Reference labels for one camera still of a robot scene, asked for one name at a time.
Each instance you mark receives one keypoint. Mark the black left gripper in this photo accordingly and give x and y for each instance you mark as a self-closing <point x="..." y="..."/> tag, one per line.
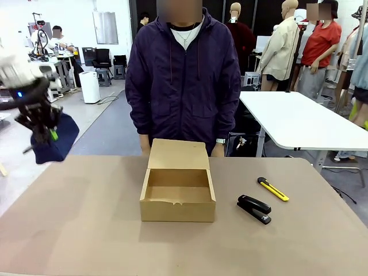
<point x="31" y="100"/>

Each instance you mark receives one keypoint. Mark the navy zipper pouch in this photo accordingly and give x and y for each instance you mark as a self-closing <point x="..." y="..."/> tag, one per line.
<point x="57" y="146"/>

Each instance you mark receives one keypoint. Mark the brown cardboard box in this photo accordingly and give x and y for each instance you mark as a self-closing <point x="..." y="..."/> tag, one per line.
<point x="178" y="211"/>

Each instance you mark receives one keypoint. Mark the black stapler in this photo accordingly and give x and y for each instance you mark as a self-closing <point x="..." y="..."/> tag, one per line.
<point x="254" y="207"/>

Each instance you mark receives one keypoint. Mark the yellow utility knife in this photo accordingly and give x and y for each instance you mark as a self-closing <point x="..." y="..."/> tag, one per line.
<point x="273" y="189"/>

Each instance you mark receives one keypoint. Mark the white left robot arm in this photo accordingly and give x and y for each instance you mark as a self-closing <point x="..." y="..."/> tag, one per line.
<point x="11" y="66"/>

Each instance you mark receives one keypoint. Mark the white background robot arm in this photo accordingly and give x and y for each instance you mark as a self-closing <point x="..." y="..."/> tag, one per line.
<point x="43" y="34"/>

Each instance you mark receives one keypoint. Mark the person's right hand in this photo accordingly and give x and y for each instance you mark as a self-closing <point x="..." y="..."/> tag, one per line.
<point x="145" y="145"/>

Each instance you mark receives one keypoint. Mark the person's left hand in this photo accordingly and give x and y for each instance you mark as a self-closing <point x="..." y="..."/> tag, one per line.
<point x="219" y="150"/>

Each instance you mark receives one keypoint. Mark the white air purifier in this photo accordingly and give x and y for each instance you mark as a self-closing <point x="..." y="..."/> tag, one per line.
<point x="89" y="86"/>

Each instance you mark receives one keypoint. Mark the white background desk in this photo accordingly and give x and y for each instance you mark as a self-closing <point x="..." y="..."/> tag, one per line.
<point x="67" y="57"/>

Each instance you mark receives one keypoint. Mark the grey plastic stool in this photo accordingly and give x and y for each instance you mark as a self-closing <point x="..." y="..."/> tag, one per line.
<point x="104" y="77"/>
<point x="119" y="72"/>

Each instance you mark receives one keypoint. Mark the seated person in white shirt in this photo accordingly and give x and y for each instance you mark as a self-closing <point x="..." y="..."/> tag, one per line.
<point x="59" y="43"/>

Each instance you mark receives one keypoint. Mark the black office chair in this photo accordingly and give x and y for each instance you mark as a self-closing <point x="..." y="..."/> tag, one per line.
<point x="102" y="57"/>

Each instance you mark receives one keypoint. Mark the small black chair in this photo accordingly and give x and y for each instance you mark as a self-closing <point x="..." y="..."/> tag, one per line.
<point x="120" y="60"/>

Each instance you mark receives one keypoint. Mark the person in purple jacket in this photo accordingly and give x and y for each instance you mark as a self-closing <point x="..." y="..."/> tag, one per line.
<point x="184" y="86"/>

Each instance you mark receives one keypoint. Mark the silver wristwatch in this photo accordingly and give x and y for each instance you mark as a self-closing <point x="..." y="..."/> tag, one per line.
<point x="220" y="141"/>

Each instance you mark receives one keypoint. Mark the bunch of keys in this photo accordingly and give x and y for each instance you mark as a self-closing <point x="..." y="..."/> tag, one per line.
<point x="241" y="142"/>

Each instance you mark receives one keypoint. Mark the black bag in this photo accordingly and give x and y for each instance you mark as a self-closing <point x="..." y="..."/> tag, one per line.
<point x="250" y="145"/>

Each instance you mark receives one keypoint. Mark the mannequin in dark red top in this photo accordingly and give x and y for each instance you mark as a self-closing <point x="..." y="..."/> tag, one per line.
<point x="240" y="37"/>

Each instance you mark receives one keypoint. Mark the white monitor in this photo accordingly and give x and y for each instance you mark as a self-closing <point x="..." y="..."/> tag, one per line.
<point x="263" y="43"/>

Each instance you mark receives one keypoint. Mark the white table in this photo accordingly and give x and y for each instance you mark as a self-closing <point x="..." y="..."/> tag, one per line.
<point x="287" y="115"/>

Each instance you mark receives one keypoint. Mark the mannequin in beige jacket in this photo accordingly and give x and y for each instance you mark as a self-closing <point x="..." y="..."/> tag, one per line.
<point x="280" y="49"/>

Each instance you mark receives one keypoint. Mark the silver wall panel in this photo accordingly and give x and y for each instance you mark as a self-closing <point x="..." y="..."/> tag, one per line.
<point x="105" y="28"/>

